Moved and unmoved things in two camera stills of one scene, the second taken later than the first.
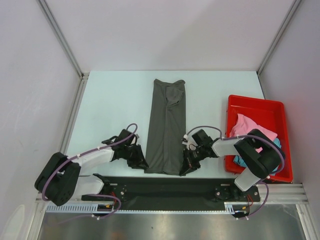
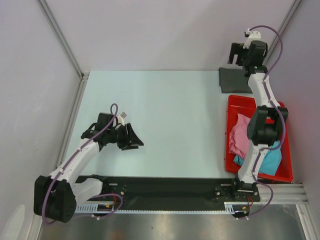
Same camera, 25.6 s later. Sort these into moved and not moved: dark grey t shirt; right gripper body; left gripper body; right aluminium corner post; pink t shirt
Moved: right gripper body; left gripper body; dark grey t shirt
Not moved: pink t shirt; right aluminium corner post
